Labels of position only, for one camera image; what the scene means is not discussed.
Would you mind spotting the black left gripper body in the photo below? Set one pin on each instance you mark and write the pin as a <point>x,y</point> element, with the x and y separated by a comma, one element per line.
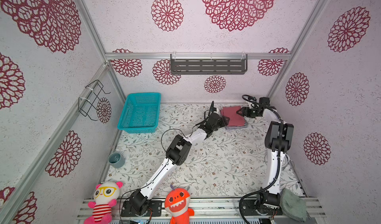
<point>222,122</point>

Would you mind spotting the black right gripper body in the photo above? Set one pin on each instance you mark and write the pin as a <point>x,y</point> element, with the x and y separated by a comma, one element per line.
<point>251,113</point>

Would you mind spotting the blue white striped tank top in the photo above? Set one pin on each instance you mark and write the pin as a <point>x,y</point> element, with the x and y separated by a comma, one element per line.
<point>237,127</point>

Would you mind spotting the maroon tank top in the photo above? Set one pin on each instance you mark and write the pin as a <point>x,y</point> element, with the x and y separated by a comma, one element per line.
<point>235,120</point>

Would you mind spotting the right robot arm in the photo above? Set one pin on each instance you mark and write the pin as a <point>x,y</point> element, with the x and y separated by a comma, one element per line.
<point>277,142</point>

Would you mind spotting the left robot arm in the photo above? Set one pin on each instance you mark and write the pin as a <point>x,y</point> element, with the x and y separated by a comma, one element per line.
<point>175,155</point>

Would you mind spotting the teal plastic basket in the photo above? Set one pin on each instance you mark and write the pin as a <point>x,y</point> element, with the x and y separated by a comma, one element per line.
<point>140,113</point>

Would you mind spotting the red monster plush toy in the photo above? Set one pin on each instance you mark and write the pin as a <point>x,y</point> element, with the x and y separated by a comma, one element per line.
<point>177,204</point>

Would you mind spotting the green cloth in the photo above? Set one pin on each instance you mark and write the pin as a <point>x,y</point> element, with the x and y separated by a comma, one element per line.
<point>293,206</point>

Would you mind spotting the grey-green cup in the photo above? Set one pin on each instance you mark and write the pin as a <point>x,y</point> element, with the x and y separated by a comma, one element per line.
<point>116,160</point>

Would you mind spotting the white pink plush doll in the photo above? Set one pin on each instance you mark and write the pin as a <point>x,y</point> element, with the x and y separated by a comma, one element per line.
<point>105,197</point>

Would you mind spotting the grey wall shelf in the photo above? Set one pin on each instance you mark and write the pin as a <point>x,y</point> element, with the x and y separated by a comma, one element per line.
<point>208,66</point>

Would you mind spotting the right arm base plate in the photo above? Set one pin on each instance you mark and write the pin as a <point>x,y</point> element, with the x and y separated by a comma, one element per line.
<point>251,207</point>

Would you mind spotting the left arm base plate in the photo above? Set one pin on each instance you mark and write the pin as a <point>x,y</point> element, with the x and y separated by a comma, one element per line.
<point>154,209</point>

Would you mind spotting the black wire wall rack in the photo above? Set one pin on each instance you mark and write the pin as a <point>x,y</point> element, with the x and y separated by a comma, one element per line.
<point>95,105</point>

